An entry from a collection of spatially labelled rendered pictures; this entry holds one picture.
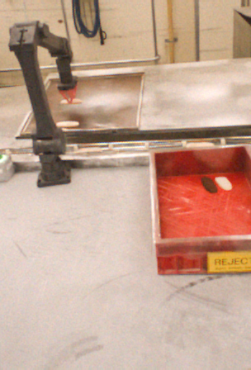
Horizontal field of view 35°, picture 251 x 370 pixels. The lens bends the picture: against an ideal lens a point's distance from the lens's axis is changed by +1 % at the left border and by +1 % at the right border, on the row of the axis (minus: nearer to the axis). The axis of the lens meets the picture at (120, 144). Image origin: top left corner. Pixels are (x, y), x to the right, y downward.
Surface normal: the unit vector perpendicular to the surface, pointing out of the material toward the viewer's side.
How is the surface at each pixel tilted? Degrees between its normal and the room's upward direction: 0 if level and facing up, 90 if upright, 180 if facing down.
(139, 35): 90
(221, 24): 90
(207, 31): 90
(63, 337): 0
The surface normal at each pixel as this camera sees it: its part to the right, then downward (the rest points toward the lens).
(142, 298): -0.11, -0.90
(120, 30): -0.12, 0.44
